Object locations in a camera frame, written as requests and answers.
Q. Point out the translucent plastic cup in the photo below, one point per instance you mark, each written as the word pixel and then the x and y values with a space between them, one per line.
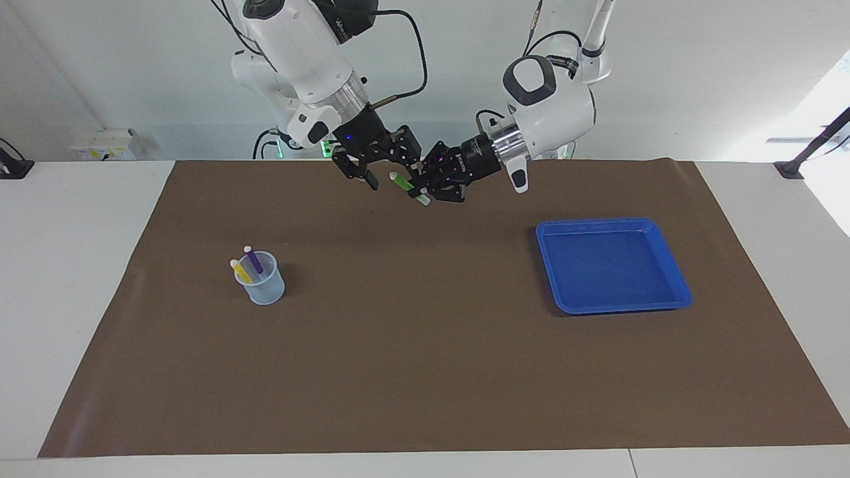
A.
pixel 269 292

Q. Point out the green marker pen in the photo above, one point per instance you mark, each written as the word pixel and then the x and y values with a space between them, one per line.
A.
pixel 400 179

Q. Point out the purple marker pen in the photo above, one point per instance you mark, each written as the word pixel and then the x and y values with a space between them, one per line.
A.
pixel 254 262

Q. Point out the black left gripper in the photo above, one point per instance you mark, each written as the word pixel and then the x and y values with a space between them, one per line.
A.
pixel 471 159

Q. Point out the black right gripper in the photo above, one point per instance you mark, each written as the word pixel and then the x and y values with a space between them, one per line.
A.
pixel 368 136

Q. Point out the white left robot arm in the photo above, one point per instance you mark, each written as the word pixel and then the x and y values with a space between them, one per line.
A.
pixel 558 109

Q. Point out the brown table mat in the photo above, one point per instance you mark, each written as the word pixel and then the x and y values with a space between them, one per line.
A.
pixel 425 372

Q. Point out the yellow marker pen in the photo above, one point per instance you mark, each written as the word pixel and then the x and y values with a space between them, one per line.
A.
pixel 240 272

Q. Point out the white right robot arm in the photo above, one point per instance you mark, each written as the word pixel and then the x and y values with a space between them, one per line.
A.
pixel 299 46

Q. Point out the blue plastic tray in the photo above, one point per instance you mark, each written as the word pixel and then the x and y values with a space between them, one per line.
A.
pixel 611 265

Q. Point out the black table clamp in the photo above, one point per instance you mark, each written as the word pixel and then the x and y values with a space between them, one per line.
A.
pixel 13 166

